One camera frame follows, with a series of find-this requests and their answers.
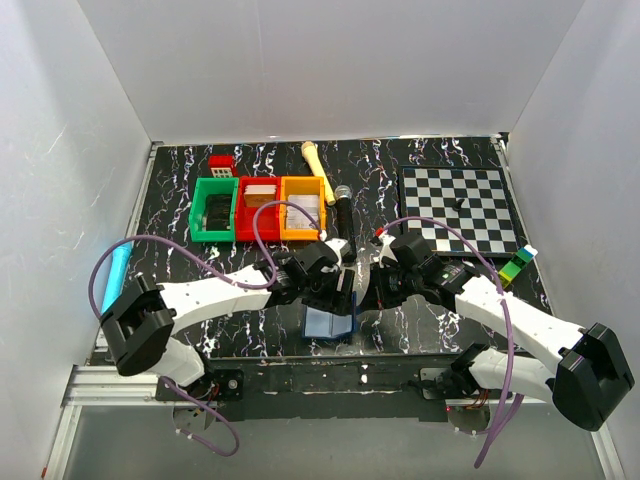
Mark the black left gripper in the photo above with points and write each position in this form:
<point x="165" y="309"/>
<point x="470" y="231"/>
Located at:
<point x="343" y="288"/>

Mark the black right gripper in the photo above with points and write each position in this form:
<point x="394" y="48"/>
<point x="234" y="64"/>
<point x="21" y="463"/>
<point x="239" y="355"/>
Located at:
<point x="376" y="291"/>

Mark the navy blue card holder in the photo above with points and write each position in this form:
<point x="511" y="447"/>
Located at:
<point x="321" y="325"/>

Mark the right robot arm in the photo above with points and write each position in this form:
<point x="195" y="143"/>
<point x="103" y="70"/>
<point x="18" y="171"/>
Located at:
<point x="583" y="372"/>

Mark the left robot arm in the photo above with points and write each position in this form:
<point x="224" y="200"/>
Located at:
<point x="141" y="324"/>

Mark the white cards in yellow bin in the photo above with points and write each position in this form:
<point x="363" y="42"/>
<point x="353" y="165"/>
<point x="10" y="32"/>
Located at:
<point x="302" y="212"/>

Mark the orange cards in red bin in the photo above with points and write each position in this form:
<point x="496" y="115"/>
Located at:
<point x="256" y="195"/>

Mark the yellow plastic bin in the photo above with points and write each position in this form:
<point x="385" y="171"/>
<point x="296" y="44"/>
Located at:
<point x="293" y="185"/>

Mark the black microphone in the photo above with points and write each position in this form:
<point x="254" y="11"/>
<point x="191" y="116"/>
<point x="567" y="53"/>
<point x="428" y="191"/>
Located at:
<point x="345" y="224"/>

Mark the red plastic bin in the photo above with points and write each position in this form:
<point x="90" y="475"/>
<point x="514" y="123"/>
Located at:
<point x="268" y="222"/>

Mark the black chess piece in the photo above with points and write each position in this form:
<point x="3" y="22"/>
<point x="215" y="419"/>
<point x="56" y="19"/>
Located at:
<point x="458" y="205"/>

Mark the black white chessboard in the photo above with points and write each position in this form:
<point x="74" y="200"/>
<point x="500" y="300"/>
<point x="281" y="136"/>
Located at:
<point x="486" y="222"/>

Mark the beige wooden microphone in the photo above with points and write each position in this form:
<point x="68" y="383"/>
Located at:
<point x="310" y="154"/>

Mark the black object in green bin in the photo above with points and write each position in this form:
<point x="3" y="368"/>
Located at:
<point x="217" y="212"/>

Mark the yellow green brick stack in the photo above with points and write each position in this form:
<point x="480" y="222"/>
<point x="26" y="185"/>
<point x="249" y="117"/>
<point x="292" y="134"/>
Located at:
<point x="516" y="264"/>

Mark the green plastic bin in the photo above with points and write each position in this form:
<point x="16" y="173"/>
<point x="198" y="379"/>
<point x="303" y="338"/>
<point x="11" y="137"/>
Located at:
<point x="203" y="188"/>

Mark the light blue toy microphone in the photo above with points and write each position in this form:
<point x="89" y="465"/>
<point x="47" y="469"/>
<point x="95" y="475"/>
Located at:
<point x="119" y="262"/>

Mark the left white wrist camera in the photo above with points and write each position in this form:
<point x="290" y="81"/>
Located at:
<point x="341" y="248"/>

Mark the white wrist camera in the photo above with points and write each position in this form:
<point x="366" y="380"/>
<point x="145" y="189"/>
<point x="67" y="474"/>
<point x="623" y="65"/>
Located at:
<point x="341" y="248"/>
<point x="384" y="253"/>

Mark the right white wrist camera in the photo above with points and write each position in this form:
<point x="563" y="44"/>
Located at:
<point x="384" y="253"/>

